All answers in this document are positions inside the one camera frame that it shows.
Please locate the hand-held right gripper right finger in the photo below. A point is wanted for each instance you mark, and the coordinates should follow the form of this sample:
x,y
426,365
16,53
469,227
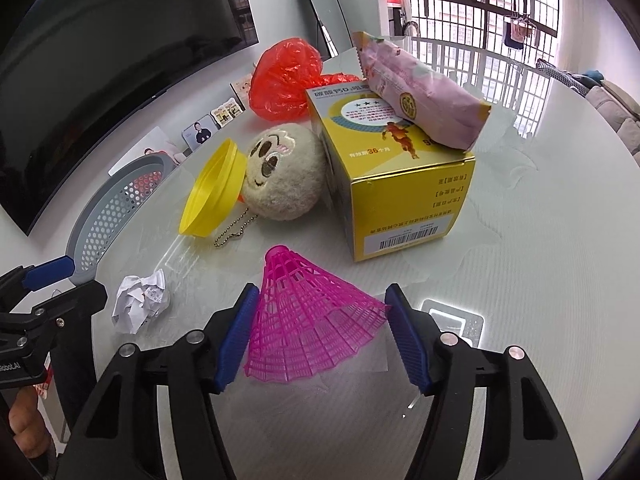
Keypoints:
x,y
407,340

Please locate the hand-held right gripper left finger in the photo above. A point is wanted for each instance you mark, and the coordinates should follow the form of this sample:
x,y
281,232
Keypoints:
x,y
235,340

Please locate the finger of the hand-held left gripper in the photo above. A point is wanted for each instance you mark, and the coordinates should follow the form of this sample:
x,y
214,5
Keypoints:
x,y
47,269
75,300

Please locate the white paper ball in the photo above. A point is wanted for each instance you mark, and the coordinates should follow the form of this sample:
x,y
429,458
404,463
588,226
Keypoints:
x,y
140,300

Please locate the grey perforated plastic basket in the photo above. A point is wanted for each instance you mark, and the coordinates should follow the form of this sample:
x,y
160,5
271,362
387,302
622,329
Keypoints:
x,y
100,220

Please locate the pink plastic shuttlecock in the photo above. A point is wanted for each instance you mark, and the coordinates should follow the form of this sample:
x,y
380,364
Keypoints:
x,y
310,320

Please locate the yellow cardboard box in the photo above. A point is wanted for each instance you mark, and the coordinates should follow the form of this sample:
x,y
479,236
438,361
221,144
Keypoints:
x,y
400,200

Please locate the pink snack packet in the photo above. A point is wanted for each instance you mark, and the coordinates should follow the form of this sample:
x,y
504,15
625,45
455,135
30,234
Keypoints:
x,y
415,85

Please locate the person's left hand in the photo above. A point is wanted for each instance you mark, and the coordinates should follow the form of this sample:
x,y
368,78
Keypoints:
x,y
22,420

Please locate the large family photo print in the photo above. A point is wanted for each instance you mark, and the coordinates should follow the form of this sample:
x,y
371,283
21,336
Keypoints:
x,y
155,145

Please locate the small portrait photo print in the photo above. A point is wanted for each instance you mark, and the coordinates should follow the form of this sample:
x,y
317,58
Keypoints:
x,y
200,135

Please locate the black curved television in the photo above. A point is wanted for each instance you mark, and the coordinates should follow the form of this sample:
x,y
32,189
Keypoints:
x,y
100,60

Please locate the red plastic bag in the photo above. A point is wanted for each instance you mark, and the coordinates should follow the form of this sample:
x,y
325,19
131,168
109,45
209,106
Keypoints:
x,y
285,80

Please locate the checkered cloth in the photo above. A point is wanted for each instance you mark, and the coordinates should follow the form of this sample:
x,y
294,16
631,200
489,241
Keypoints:
x,y
562,77

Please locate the grey sofa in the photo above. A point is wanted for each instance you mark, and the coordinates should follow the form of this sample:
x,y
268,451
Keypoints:
x,y
615,110

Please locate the blue cushion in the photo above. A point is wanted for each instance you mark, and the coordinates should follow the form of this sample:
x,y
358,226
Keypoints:
x,y
595,78

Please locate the dark pink hanging garment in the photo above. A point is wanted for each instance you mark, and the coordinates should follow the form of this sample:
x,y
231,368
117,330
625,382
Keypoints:
x,y
519,32

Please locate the tall leaning mirror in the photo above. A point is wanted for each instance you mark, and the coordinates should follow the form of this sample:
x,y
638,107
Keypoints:
x,y
320,10

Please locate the wavy edged photo frame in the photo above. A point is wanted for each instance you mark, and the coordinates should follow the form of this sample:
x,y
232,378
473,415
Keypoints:
x,y
225,112

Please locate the beige photo frame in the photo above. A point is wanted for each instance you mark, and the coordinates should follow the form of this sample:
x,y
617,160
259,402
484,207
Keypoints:
x,y
242,87

